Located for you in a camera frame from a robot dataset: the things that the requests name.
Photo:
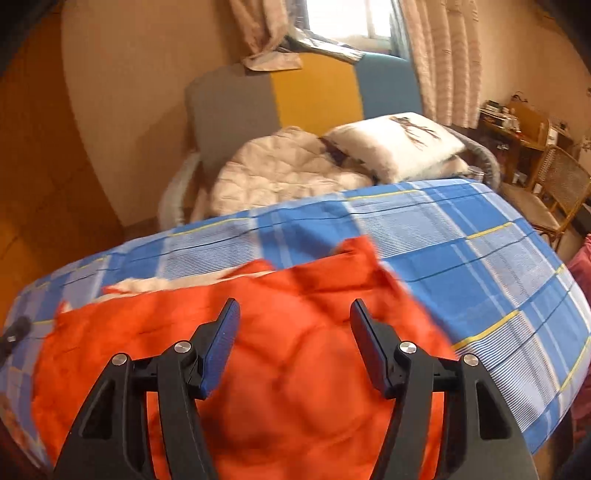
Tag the right patterned beige curtain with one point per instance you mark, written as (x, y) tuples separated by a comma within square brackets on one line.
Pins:
[(446, 51)]

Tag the red pink bedding pile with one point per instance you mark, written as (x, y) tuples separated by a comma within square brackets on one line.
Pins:
[(580, 268)]

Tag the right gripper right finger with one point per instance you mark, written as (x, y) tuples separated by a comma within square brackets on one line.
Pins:
[(480, 436)]

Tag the wooden desk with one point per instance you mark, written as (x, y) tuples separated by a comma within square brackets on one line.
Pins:
[(520, 135)]

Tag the white pillow with bird print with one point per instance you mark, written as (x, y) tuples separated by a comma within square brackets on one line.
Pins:
[(401, 147)]

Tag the window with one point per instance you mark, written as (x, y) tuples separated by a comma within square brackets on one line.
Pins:
[(368, 26)]

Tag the blue plaid bed sheet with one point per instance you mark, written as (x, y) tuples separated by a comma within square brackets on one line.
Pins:
[(493, 284)]

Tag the grey bed side rail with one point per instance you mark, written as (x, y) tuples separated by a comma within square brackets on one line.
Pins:
[(482, 158)]

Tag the orange quilted down jacket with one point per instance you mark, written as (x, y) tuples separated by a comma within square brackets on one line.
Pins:
[(295, 400)]

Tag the grey yellow blue headboard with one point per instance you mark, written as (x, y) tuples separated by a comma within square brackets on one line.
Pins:
[(231, 105)]

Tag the beige quilted blanket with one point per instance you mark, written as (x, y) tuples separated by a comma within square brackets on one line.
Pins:
[(291, 164)]

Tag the patterned beige curtain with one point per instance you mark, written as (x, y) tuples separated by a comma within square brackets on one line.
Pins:
[(264, 24), (446, 51)]

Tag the wooden wardrobe panels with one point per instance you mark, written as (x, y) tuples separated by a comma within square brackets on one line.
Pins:
[(53, 208)]

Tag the wicker back wooden chair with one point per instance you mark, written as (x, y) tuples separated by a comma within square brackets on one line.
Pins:
[(558, 189)]

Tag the left patterned beige curtain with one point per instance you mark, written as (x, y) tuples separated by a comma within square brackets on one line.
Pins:
[(264, 24)]

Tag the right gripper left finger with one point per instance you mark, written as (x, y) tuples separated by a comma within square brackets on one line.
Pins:
[(109, 437)]

